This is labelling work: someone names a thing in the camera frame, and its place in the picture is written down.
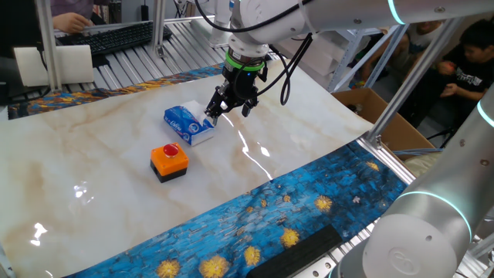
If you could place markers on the black keyboard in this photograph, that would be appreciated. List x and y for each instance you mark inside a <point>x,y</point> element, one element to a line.
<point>116,36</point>

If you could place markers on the aluminium frame rail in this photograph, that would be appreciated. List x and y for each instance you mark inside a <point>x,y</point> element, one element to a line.
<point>386,158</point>

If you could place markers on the grey metal shelf rack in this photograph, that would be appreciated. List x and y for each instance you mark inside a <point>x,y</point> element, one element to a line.
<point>351,58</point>

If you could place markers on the person in purple shirt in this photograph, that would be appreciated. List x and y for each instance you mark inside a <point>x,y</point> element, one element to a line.
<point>73,5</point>

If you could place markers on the colourful toy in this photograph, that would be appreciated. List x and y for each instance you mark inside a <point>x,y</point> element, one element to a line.
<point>359,83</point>

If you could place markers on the marble pattern mat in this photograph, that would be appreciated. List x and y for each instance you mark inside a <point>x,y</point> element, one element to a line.
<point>116,201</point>

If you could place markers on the bystander hand at keyboard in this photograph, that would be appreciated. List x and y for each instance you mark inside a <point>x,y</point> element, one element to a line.
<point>69,22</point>

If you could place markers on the slanted aluminium frame post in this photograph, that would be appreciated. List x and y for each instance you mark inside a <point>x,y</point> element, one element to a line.
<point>413,77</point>

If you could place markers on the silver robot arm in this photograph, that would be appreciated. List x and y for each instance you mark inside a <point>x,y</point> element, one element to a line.
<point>424,239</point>

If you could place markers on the white stand base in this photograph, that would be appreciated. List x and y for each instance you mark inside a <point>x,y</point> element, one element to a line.
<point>218,36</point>

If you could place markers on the white flat panel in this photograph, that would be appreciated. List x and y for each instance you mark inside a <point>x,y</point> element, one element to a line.
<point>73,63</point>

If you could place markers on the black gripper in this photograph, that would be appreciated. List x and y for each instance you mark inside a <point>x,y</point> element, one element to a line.
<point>241,87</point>

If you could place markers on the white napkin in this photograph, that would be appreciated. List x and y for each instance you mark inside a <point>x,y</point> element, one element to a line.
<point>195,108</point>

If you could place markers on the white foam box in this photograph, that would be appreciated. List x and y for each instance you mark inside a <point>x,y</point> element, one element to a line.
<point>305,54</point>
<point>335,42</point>

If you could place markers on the orange emergency button box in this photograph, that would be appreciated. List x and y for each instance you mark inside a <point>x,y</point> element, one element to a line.
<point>170,162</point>

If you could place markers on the brown cardboard box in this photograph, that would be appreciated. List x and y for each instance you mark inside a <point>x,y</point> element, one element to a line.
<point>390,123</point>

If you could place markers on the black foam pad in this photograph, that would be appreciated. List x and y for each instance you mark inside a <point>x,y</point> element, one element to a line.
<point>297,253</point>

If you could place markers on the black power adapter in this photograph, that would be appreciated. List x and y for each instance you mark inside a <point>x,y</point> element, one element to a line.
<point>144,12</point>

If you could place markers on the person in white shirt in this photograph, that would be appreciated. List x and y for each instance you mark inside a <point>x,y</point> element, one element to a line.
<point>420,36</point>

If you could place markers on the blue starry painting cloth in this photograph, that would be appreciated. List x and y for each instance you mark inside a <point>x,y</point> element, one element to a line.
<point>308,201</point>

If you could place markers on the person in black shirt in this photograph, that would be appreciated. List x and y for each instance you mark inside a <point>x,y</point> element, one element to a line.
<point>467,77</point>

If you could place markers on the blue tissue pack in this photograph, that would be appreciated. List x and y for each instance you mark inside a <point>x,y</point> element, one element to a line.
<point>181,123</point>

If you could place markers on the black computer monitor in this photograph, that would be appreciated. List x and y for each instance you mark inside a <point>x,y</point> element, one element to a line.
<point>15,23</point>

